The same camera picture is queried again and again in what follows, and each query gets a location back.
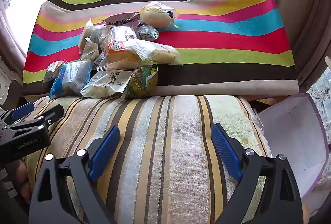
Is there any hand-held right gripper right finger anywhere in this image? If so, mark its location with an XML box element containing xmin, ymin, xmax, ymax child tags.
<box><xmin>211</xmin><ymin>123</ymin><xmax>303</xmax><ymax>224</ymax></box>

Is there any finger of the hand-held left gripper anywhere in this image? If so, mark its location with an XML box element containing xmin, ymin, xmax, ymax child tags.
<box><xmin>0</xmin><ymin>102</ymin><xmax>35</xmax><ymax>125</ymax></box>
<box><xmin>5</xmin><ymin>104</ymin><xmax>65</xmax><ymax>137</ymax></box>

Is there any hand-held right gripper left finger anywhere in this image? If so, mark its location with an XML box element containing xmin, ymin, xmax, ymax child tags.
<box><xmin>29</xmin><ymin>125</ymin><xmax>121</xmax><ymax>224</ymax></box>

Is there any blue and white snack packet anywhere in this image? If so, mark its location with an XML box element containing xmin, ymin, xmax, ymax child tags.
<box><xmin>49</xmin><ymin>61</ymin><xmax>94</xmax><ymax>99</ymax></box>

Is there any grey and yellow snack packet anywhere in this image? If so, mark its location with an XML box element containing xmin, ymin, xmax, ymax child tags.
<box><xmin>43</xmin><ymin>61</ymin><xmax>65</xmax><ymax>83</ymax></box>

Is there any white packet with black print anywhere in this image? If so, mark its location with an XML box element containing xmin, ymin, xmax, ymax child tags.
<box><xmin>81</xmin><ymin>69</ymin><xmax>133</xmax><ymax>99</ymax></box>

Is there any plain white snack packet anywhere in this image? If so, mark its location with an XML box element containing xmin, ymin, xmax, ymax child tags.
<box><xmin>81</xmin><ymin>38</ymin><xmax>100</xmax><ymax>62</ymax></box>

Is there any green snack packet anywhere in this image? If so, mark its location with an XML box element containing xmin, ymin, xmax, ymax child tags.
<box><xmin>121</xmin><ymin>65</ymin><xmax>159</xmax><ymax>100</ymax></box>

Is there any bread packet with orange label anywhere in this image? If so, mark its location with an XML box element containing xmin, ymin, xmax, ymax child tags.
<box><xmin>102</xmin><ymin>26</ymin><xmax>141</xmax><ymax>69</ymax></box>

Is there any clear packet with dark filling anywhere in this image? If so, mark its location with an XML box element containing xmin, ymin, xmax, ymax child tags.
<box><xmin>89</xmin><ymin>25</ymin><xmax>112</xmax><ymax>45</ymax></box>

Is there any pink snack packet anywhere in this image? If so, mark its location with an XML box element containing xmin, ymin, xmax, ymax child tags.
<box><xmin>103</xmin><ymin>12</ymin><xmax>141</xmax><ymax>30</ymax></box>

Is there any long bread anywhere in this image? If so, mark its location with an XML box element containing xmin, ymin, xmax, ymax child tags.
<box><xmin>129</xmin><ymin>39</ymin><xmax>183</xmax><ymax>66</ymax></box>

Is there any small white blue packet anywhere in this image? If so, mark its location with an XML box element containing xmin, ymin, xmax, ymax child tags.
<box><xmin>135</xmin><ymin>24</ymin><xmax>159</xmax><ymax>41</ymax></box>

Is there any round bun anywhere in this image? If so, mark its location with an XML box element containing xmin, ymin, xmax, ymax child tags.
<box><xmin>138</xmin><ymin>1</ymin><xmax>181</xmax><ymax>30</ymax></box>

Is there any person's left hand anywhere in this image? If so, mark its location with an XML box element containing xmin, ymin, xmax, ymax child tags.
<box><xmin>13</xmin><ymin>159</ymin><xmax>33</xmax><ymax>204</ymax></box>

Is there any white carved furniture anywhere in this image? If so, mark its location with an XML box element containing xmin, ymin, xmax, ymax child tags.
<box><xmin>0</xmin><ymin>59</ymin><xmax>24</xmax><ymax>106</ymax></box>

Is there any pink-brown curtain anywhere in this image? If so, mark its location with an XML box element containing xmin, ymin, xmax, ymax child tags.
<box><xmin>0</xmin><ymin>7</ymin><xmax>29</xmax><ymax>64</ymax></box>
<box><xmin>231</xmin><ymin>0</ymin><xmax>331</xmax><ymax>80</ymax></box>

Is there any colourful striped tablecloth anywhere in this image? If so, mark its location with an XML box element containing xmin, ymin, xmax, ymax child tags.
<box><xmin>22</xmin><ymin>0</ymin><xmax>300</xmax><ymax>98</ymax></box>

